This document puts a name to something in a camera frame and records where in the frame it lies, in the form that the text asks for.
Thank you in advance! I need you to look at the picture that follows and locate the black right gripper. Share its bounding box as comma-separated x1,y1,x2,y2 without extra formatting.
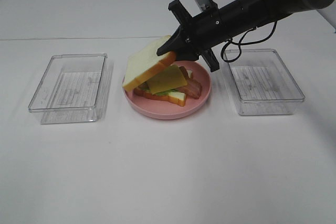
156,0,224,72

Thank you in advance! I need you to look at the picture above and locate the yellow cheese slice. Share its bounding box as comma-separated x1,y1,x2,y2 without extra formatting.
146,65,187,94

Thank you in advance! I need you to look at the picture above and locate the bread slice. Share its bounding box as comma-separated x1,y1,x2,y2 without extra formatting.
122,35,176,92
133,82,191,106

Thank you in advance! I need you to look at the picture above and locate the bacon strip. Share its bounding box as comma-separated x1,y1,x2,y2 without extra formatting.
178,66,202,99

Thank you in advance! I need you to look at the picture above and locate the green lettuce leaf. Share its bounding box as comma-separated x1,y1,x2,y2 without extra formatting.
144,89,179,95

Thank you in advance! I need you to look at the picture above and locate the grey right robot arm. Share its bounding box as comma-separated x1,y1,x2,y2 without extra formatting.
156,0,335,72

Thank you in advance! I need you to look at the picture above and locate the pink round plate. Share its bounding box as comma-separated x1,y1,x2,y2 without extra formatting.
124,61,211,120

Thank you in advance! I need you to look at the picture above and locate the right clear plastic tray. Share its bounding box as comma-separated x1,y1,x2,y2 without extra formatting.
220,49,305,116

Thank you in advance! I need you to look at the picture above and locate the clear plastic tray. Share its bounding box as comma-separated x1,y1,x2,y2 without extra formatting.
220,49,305,116
28,54,108,124

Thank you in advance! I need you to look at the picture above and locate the left clear plastic tray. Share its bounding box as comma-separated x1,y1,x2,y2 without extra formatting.
28,54,108,124

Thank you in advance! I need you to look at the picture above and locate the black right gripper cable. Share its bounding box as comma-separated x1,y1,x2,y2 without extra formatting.
220,20,278,63

